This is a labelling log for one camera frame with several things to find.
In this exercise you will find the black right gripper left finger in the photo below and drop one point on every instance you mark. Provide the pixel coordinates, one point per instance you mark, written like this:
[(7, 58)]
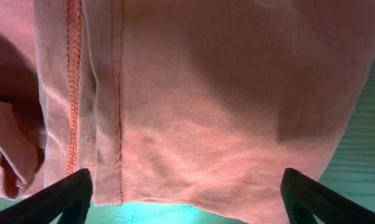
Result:
[(68, 199)]

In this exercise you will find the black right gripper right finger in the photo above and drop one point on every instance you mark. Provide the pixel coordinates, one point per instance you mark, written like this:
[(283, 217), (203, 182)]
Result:
[(306, 200)]

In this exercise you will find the coral red t-shirt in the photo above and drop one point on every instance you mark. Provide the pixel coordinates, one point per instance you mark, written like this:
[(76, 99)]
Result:
[(198, 102)]

